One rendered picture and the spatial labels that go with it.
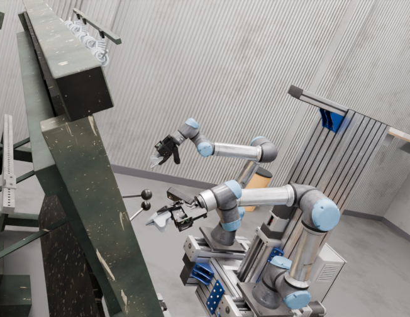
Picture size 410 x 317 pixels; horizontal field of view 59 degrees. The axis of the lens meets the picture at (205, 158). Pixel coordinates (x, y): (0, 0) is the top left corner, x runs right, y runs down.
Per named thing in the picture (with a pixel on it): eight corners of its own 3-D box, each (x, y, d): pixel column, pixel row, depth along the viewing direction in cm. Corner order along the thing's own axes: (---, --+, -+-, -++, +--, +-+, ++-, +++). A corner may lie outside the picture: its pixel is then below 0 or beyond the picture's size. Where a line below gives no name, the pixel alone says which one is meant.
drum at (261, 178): (247, 200, 609) (263, 166, 591) (260, 214, 575) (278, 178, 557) (226, 197, 587) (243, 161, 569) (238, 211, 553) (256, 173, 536)
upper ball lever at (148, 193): (113, 205, 122) (152, 202, 120) (110, 196, 119) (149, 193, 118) (116, 198, 125) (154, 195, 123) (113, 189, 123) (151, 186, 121)
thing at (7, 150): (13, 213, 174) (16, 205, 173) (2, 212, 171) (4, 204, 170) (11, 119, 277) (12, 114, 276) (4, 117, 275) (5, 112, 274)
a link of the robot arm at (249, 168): (217, 215, 222) (264, 138, 209) (211, 203, 236) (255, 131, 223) (232, 222, 226) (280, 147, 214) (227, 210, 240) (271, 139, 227)
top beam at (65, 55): (70, 122, 77) (116, 108, 80) (52, 77, 71) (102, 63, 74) (26, 11, 252) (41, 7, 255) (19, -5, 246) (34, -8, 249)
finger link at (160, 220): (149, 231, 122) (174, 219, 125) (143, 217, 125) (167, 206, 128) (150, 235, 125) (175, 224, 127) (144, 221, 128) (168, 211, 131)
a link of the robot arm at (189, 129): (202, 128, 204) (192, 117, 201) (188, 142, 204) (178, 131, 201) (199, 125, 211) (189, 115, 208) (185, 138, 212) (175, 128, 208)
